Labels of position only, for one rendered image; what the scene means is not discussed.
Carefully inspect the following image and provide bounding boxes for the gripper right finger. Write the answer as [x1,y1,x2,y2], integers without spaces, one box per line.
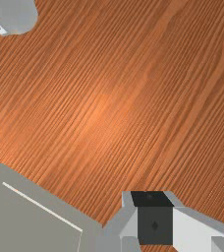
[153,191,224,252]

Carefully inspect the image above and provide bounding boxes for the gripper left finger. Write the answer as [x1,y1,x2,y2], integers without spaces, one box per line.
[102,191,155,252]

